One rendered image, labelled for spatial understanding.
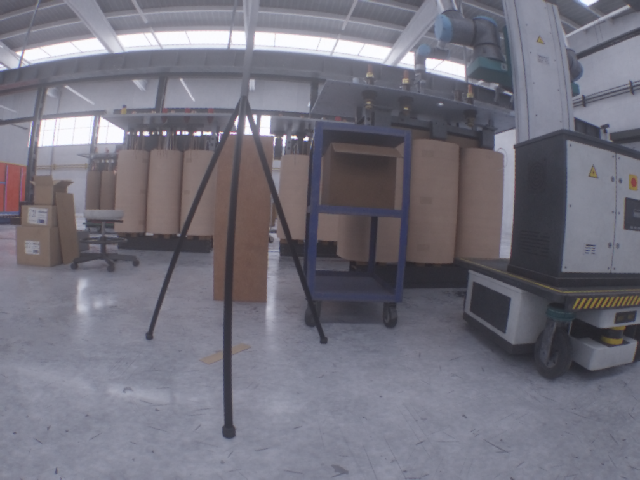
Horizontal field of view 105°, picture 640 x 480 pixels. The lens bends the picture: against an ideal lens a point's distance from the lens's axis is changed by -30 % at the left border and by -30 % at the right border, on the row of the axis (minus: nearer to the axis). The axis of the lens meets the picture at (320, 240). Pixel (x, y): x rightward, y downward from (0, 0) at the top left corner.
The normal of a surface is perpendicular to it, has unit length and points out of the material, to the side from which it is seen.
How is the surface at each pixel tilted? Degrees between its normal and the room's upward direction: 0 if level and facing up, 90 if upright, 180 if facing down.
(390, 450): 0
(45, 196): 90
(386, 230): 90
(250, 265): 90
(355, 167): 90
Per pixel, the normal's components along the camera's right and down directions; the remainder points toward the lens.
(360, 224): -0.28, 0.06
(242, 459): 0.05, -1.00
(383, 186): 0.07, 0.07
